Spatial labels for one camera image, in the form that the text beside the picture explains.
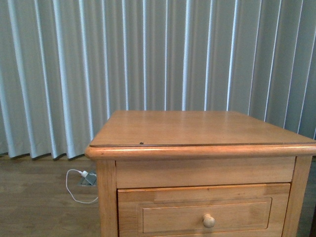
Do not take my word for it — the wooden nightstand cabinet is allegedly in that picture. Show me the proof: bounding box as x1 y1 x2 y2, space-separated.
85 111 316 237

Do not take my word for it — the wooden drawer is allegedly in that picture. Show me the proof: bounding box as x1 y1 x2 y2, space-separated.
118 183 290 237

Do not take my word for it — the open metal floor socket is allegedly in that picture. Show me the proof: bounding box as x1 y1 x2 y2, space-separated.
78 172 97 186

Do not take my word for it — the grey pleated curtain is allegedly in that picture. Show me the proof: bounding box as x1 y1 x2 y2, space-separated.
0 0 316 158

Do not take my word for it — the white floor charger plug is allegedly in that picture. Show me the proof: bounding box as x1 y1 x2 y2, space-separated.
78 170 89 178

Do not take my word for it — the white floor charger cable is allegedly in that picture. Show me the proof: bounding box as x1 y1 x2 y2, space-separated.
65 169 99 204

